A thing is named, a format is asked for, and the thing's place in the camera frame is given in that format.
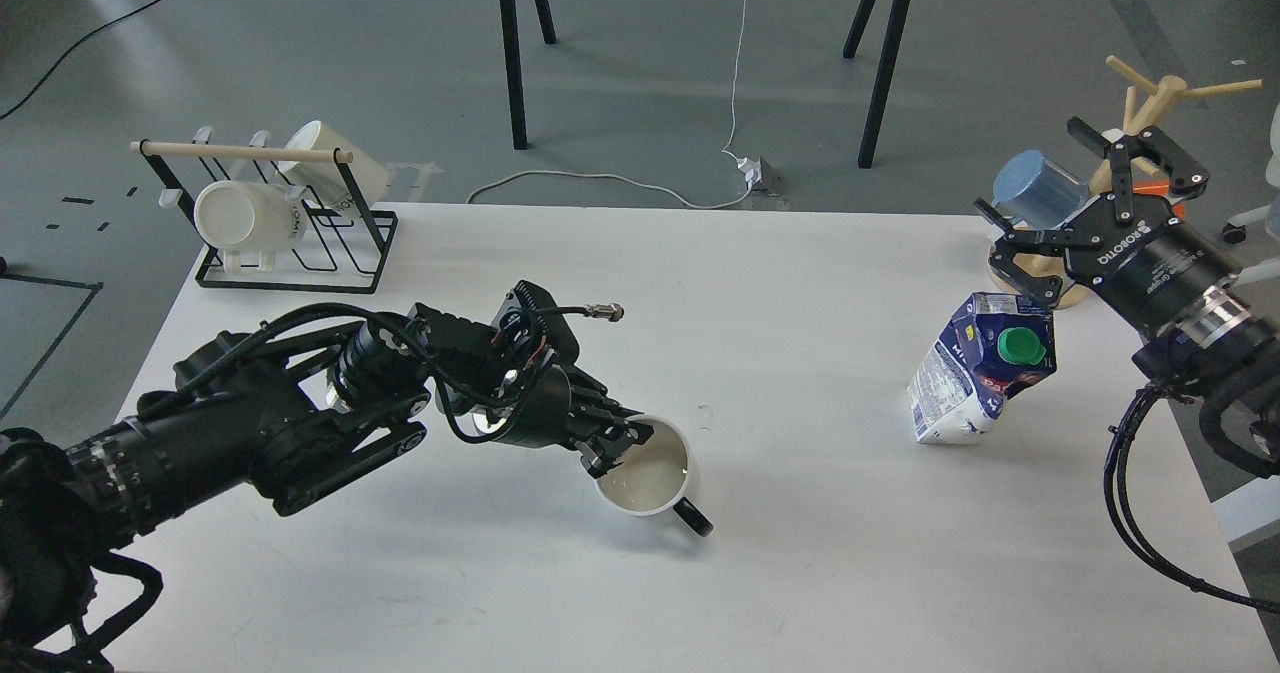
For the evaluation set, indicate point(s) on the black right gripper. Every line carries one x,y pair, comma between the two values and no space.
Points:
1147,265

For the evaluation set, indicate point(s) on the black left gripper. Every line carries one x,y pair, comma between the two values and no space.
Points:
557,403

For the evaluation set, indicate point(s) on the white mug black handle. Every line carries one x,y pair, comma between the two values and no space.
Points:
656,476

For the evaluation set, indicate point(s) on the blue white milk carton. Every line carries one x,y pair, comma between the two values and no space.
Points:
994,346

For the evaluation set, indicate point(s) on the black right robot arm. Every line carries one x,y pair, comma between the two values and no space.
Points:
1203,343

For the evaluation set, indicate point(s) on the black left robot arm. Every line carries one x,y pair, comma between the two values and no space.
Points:
299,408

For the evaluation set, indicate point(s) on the orange mug on tree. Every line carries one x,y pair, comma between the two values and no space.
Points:
1160,187

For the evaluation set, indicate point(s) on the blue mug on tree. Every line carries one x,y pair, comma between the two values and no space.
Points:
1034,190

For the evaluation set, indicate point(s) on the wooden mug tree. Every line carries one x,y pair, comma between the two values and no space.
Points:
1148,102

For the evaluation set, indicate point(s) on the grey power adapter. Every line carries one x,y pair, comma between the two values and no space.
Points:
759,176

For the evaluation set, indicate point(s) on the black table leg right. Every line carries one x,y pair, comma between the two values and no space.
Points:
886,66

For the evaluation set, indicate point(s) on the black table leg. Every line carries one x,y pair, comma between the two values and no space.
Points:
886,66
513,63

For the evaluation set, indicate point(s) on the cream mug tilted in rack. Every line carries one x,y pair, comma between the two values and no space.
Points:
324,177

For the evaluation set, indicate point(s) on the white mug lying in rack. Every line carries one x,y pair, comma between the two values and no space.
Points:
245,218

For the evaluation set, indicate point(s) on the black table leg left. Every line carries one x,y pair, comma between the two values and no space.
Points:
513,63

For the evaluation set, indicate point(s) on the black wire cup rack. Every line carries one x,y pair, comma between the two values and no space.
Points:
336,255

